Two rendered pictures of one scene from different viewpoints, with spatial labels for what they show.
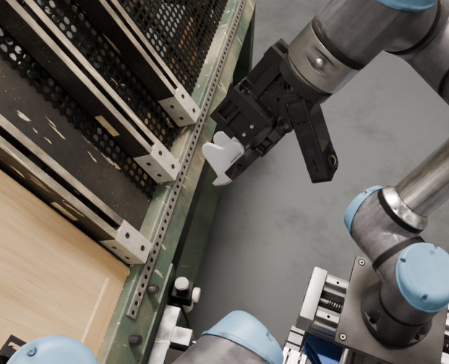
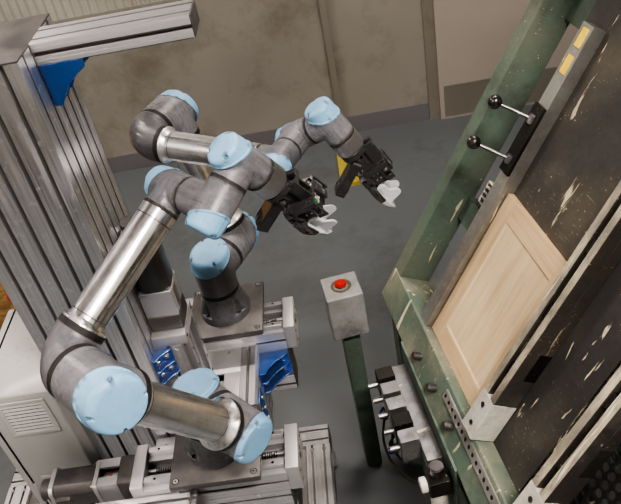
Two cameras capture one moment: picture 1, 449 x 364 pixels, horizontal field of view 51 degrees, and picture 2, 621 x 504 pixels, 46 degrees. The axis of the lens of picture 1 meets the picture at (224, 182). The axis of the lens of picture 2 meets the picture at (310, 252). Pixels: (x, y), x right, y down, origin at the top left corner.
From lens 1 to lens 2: 1.70 m
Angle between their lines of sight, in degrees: 86
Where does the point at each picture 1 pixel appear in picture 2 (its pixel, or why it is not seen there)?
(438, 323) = (179, 452)
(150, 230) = (486, 457)
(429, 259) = (194, 388)
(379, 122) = not seen: outside the picture
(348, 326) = not seen: hidden behind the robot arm
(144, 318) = (440, 410)
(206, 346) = (283, 151)
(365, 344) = not seen: hidden behind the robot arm
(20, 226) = (529, 304)
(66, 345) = (318, 108)
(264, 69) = (300, 184)
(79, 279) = (487, 356)
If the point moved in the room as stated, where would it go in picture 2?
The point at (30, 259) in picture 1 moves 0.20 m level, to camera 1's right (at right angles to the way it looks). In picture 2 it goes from (509, 309) to (443, 340)
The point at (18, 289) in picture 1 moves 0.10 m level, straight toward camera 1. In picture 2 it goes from (498, 295) to (459, 292)
